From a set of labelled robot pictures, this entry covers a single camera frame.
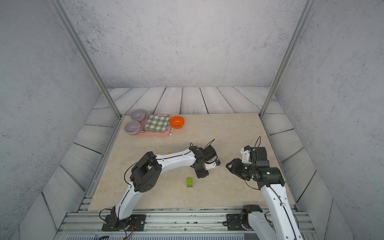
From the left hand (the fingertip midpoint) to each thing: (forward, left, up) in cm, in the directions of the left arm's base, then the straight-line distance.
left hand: (205, 175), depth 90 cm
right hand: (-4, -11, +19) cm, 22 cm away
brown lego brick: (-7, +9, +1) cm, 12 cm away
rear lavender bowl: (+48, +50, +4) cm, 69 cm away
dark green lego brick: (-6, +9, +4) cm, 11 cm away
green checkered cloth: (+41, +34, +2) cm, 53 cm away
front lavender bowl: (+36, +51, +3) cm, 63 cm away
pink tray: (+33, +44, 0) cm, 55 cm away
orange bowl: (+40, +19, +4) cm, 44 cm away
